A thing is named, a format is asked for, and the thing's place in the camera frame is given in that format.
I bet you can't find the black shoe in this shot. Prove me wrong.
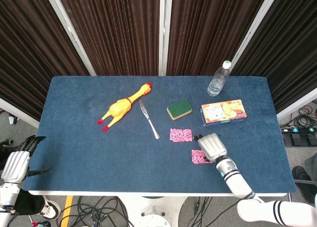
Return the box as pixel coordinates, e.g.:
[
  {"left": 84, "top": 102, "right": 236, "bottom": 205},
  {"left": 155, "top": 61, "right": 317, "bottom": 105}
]
[{"left": 292, "top": 165, "right": 313, "bottom": 188}]

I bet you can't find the yellow rubber chicken toy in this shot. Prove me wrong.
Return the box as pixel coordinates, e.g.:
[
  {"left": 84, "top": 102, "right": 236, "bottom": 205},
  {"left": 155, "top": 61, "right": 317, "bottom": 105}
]
[{"left": 97, "top": 82, "right": 153, "bottom": 132}]

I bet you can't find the orange blue snack box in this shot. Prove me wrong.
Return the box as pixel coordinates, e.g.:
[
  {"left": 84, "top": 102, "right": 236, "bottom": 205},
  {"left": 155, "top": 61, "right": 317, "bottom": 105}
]
[{"left": 200, "top": 99, "right": 248, "bottom": 127}]

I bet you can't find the white partition frame post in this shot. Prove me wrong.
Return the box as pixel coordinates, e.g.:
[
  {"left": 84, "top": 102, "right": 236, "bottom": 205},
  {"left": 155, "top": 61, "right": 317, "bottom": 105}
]
[
  {"left": 158, "top": 0, "right": 173, "bottom": 76},
  {"left": 231, "top": 0, "right": 282, "bottom": 67},
  {"left": 43, "top": 0, "right": 97, "bottom": 76}
]

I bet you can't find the green yellow scrub sponge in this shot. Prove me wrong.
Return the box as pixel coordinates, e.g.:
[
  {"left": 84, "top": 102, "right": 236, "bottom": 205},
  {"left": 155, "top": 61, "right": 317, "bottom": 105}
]
[{"left": 166, "top": 98, "right": 193, "bottom": 121}]

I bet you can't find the white partition frame rail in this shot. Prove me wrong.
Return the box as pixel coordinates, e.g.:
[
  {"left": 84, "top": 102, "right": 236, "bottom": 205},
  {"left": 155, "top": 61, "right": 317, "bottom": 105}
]
[
  {"left": 0, "top": 97, "right": 40, "bottom": 129},
  {"left": 276, "top": 88, "right": 317, "bottom": 121}
]

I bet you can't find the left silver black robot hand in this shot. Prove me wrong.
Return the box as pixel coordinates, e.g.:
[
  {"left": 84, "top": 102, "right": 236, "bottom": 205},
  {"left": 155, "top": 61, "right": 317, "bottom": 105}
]
[{"left": 1, "top": 135, "right": 52, "bottom": 184}]

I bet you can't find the black power strip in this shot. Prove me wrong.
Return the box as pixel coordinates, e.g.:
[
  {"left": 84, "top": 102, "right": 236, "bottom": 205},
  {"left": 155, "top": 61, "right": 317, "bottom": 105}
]
[{"left": 280, "top": 127, "right": 317, "bottom": 135}]

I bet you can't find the black floor cable tangle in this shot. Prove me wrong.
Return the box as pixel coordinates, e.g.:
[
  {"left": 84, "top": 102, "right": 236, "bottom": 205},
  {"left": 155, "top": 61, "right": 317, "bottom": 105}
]
[
  {"left": 56, "top": 196, "right": 134, "bottom": 227},
  {"left": 281, "top": 104, "right": 317, "bottom": 129},
  {"left": 183, "top": 196, "right": 213, "bottom": 227}
]

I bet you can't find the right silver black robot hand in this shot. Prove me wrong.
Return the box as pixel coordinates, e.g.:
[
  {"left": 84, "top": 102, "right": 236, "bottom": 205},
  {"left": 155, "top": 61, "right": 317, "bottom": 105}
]
[{"left": 193, "top": 133, "right": 228, "bottom": 163}]

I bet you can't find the silver metal table knife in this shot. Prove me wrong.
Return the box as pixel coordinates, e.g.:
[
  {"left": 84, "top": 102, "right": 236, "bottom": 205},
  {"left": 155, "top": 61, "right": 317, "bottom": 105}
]
[{"left": 139, "top": 99, "right": 160, "bottom": 140}]

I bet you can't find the blue fabric table cover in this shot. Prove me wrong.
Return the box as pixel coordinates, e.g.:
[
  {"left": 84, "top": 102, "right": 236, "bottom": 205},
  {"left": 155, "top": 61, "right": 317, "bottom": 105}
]
[{"left": 21, "top": 75, "right": 297, "bottom": 194}]

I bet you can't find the pink patterned pouch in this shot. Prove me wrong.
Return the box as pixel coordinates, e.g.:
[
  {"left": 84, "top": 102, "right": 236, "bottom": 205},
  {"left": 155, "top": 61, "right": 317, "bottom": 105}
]
[
  {"left": 191, "top": 149, "right": 213, "bottom": 165},
  {"left": 169, "top": 128, "right": 193, "bottom": 143}
]

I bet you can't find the clear plastic water bottle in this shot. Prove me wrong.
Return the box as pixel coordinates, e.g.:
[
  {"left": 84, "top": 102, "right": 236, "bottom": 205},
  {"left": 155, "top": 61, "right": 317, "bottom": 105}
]
[{"left": 207, "top": 60, "right": 232, "bottom": 97}]

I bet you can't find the white black sneaker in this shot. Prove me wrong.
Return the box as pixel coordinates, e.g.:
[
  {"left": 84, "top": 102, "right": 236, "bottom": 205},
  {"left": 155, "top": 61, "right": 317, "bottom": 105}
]
[{"left": 37, "top": 199, "right": 61, "bottom": 220}]

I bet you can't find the black trouser leg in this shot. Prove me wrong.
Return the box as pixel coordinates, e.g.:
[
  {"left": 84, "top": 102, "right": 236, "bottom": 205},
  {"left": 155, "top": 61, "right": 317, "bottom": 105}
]
[{"left": 12, "top": 188, "right": 45, "bottom": 216}]

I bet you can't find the dark brown pleated curtain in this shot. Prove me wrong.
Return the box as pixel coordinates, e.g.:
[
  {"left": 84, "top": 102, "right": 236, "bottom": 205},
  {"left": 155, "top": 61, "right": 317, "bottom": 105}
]
[
  {"left": 56, "top": 0, "right": 161, "bottom": 76},
  {"left": 231, "top": 0, "right": 317, "bottom": 114},
  {"left": 0, "top": 0, "right": 90, "bottom": 121},
  {"left": 166, "top": 0, "right": 269, "bottom": 76}
]

